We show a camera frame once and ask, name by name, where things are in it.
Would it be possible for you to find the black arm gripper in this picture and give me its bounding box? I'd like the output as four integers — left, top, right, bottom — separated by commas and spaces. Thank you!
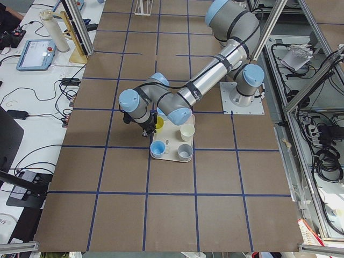
141, 111, 157, 137

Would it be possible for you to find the yellow-green plastic cup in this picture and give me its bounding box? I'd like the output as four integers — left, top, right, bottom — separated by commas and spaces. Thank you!
155, 116, 164, 133

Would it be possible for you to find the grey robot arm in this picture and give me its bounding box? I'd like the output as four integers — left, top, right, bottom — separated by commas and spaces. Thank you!
119, 1, 264, 137

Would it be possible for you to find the light blue plastic cup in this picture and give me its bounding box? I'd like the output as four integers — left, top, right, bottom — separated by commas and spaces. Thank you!
150, 140, 170, 158

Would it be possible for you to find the white plastic cup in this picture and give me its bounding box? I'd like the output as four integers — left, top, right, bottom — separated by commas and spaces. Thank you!
180, 124, 195, 141

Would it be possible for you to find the grey plastic cup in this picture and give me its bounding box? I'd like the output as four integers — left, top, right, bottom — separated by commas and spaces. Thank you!
177, 144, 193, 161

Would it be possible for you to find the white plastic tray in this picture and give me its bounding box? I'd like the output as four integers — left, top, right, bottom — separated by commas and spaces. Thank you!
152, 115, 195, 162

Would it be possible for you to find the wooden stand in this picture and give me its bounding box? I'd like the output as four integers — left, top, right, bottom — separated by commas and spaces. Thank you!
52, 11, 88, 64

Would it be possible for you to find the black power adapter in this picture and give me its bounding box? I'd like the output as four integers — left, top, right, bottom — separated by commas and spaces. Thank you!
7, 110, 30, 120

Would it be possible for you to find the black monitor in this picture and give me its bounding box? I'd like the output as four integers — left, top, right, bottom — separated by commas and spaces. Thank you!
0, 106, 49, 210

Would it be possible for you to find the blue teach pendant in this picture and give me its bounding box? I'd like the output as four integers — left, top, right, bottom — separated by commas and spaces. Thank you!
16, 40, 56, 71

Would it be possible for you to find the white cylinder roll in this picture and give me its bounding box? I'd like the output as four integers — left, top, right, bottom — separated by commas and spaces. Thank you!
39, 9, 70, 53

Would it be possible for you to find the crumpled white paper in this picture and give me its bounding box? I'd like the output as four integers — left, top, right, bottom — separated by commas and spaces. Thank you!
281, 44, 313, 71

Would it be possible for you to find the aluminium frame post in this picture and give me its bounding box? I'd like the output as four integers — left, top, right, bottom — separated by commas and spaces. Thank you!
61, 0, 94, 56

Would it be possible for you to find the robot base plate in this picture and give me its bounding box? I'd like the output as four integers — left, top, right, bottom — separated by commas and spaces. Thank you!
220, 82, 265, 115

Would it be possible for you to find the white wire rack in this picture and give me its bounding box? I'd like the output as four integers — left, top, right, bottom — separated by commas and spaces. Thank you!
134, 0, 154, 16

